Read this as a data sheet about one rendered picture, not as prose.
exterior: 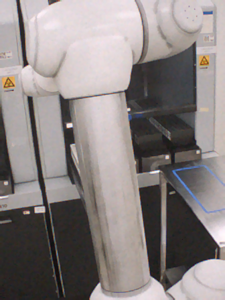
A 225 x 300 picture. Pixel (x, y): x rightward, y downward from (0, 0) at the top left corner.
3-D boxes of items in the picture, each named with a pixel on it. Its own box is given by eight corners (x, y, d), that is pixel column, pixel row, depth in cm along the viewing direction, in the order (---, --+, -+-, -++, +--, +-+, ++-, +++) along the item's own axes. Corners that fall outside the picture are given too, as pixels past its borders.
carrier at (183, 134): (191, 138, 192) (191, 126, 189) (193, 140, 190) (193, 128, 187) (169, 142, 190) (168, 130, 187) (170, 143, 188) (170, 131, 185)
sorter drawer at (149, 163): (106, 125, 242) (104, 110, 239) (128, 122, 245) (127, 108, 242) (145, 177, 177) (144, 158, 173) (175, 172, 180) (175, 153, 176)
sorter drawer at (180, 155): (130, 122, 245) (130, 107, 242) (153, 118, 248) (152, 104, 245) (177, 171, 180) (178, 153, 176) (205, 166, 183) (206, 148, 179)
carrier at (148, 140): (161, 143, 189) (161, 131, 186) (163, 144, 187) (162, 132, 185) (137, 146, 187) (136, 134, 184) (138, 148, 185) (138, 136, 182)
